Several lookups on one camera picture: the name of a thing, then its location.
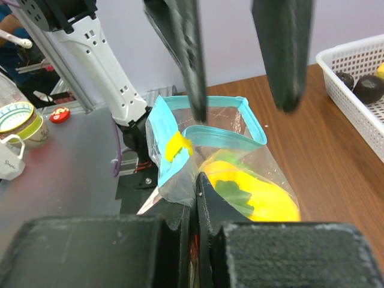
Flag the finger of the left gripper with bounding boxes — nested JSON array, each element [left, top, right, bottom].
[[252, 0, 314, 113], [143, 1, 208, 123]]

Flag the blue zip top bag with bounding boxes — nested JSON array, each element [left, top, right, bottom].
[[146, 95, 299, 208]]

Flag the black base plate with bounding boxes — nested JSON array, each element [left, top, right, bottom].
[[112, 145, 158, 214]]

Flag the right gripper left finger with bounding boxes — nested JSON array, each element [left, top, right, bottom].
[[1, 200, 190, 287]]

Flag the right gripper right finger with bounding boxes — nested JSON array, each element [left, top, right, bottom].
[[196, 173, 383, 287]]

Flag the dark purple passion fruit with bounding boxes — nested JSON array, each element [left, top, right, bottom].
[[353, 75, 383, 104]]

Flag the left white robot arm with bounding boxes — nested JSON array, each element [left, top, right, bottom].
[[18, 1, 314, 158]]

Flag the yellow pear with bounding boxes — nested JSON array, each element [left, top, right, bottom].
[[200, 161, 301, 222]]

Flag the green lime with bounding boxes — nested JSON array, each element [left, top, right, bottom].
[[208, 149, 253, 170]]

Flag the white face mask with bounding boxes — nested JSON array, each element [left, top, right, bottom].
[[1, 134, 25, 181]]

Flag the white plastic basket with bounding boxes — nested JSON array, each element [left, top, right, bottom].
[[315, 33, 384, 164]]

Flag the yellow apple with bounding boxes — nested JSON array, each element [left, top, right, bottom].
[[375, 63, 384, 79]]

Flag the patterned ceramic mug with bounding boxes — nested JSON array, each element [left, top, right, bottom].
[[1, 101, 49, 150]]

